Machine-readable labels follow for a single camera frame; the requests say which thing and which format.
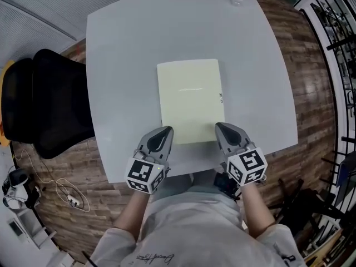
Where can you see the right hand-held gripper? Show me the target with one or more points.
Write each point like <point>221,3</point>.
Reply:
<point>247,165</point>

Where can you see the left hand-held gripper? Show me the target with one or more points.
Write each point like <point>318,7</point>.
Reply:
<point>142,174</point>

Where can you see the pale yellow box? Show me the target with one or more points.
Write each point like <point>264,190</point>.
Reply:
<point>189,104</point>

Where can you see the person's left forearm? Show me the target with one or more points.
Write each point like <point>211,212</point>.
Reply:
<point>133,210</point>

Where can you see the person's right forearm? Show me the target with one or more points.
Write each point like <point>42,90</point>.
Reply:
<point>257,210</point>

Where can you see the black battery pack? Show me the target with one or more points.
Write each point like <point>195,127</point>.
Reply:
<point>225,183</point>

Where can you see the person's light blue jeans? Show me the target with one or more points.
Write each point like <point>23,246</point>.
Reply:
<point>178,183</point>

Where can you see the person's white t-shirt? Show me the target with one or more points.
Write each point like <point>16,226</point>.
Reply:
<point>194,232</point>

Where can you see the white power strip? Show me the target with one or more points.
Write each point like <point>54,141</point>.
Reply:
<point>73,200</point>

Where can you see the black office chair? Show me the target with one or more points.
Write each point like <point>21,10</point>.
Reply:
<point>50,101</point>

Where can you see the black metal railing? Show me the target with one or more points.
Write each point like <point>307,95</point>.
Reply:
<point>336,65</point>

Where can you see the black white headset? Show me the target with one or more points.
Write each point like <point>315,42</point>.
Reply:
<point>16,182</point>

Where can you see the white shelf unit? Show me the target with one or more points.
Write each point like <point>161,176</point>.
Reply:
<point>30,232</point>

